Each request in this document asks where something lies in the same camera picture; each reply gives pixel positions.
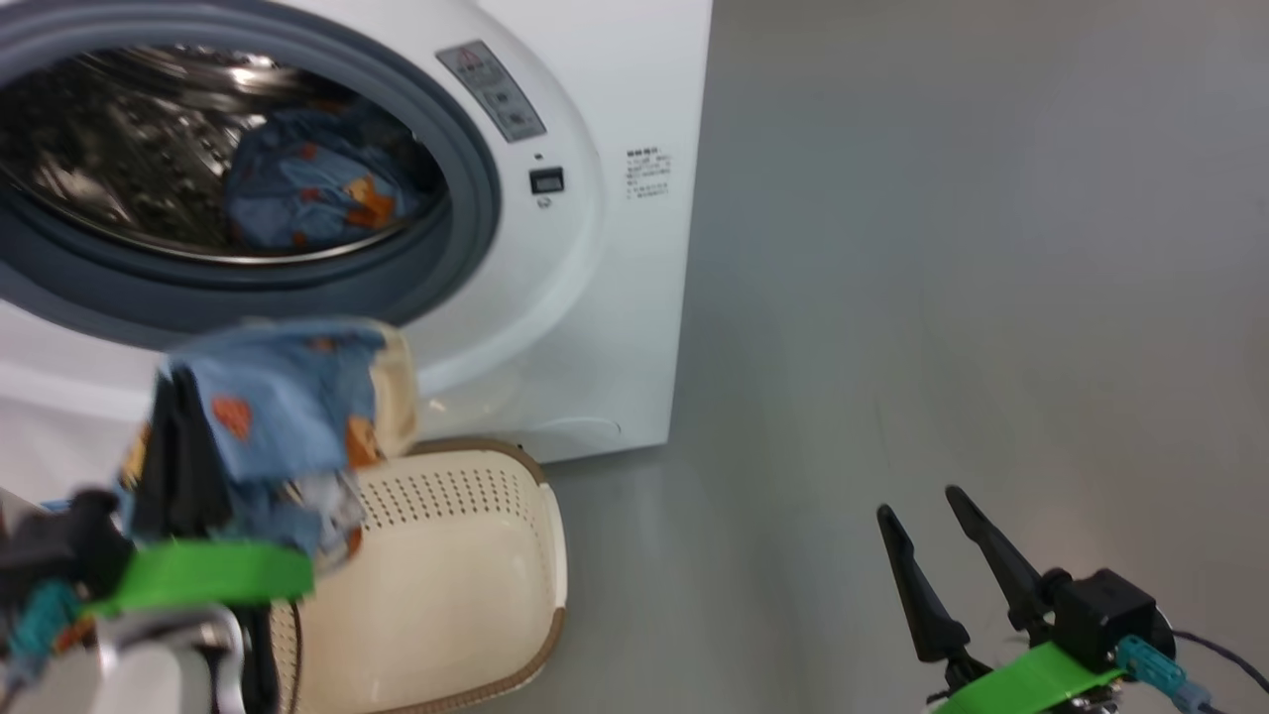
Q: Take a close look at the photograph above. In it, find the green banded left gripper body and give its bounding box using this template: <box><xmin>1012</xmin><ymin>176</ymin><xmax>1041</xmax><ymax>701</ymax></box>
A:
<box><xmin>84</xmin><ymin>540</ymin><xmax>316</xmax><ymax>714</ymax></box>

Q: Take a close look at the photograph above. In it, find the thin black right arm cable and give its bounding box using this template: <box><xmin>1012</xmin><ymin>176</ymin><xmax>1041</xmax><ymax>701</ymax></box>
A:
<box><xmin>1170</xmin><ymin>630</ymin><xmax>1269</xmax><ymax>697</ymax></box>

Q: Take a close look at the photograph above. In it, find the grey warning sticker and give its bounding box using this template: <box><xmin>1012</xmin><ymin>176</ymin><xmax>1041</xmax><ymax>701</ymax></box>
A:
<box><xmin>436</xmin><ymin>40</ymin><xmax>547</xmax><ymax>144</ymax></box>

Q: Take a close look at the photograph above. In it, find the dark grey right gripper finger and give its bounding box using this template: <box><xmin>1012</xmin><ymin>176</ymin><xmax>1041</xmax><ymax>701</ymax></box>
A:
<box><xmin>944</xmin><ymin>485</ymin><xmax>1058</xmax><ymax>636</ymax></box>
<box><xmin>876</xmin><ymin>504</ymin><xmax>973</xmax><ymax>663</ymax></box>

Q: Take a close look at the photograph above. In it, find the blue cartoon print garment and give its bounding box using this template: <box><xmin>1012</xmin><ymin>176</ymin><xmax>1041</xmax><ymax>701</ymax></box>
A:
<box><xmin>223</xmin><ymin>104</ymin><xmax>442</xmax><ymax>251</ymax></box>

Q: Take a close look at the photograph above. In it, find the white front-load washing machine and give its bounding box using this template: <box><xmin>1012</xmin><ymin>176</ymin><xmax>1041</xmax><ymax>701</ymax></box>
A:
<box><xmin>0</xmin><ymin>0</ymin><xmax>713</xmax><ymax>497</ymax></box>

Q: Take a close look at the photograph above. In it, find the round white filter cover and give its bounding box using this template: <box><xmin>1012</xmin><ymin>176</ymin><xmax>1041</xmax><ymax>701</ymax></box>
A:
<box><xmin>525</xmin><ymin>415</ymin><xmax>624</xmax><ymax>444</ymax></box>

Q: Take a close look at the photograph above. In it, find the blue garment with cream lining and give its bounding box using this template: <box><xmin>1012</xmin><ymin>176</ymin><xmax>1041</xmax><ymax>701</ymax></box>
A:
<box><xmin>117</xmin><ymin>317</ymin><xmax>418</xmax><ymax>578</ymax></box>

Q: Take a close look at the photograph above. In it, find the cream perforated laundry basket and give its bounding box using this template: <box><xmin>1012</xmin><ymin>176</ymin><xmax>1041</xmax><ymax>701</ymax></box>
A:
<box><xmin>268</xmin><ymin>437</ymin><xmax>568</xmax><ymax>714</ymax></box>

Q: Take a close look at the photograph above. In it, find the perforated steel drum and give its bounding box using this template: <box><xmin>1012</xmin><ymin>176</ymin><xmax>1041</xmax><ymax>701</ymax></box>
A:
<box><xmin>0</xmin><ymin>45</ymin><xmax>447</xmax><ymax>267</ymax></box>

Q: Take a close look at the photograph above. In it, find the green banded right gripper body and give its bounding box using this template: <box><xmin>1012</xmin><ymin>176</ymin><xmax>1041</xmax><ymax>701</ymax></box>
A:
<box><xmin>932</xmin><ymin>643</ymin><xmax>1127</xmax><ymax>714</ymax></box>

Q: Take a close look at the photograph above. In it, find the grey rubber door gasket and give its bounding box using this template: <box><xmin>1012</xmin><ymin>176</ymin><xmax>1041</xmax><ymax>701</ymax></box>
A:
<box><xmin>0</xmin><ymin>0</ymin><xmax>503</xmax><ymax>351</ymax></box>

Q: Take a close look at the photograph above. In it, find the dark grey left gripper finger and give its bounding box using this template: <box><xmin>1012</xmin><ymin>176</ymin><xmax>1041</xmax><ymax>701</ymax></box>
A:
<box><xmin>129</xmin><ymin>377</ymin><xmax>179</xmax><ymax>542</ymax></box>
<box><xmin>174</xmin><ymin>369</ymin><xmax>236</xmax><ymax>542</ymax></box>

